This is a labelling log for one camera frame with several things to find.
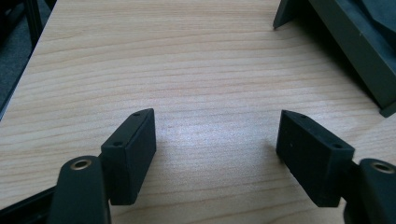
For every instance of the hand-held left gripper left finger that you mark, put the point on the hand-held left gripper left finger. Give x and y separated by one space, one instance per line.
130 155

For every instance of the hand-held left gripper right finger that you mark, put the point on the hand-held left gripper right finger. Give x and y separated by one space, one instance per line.
314 158

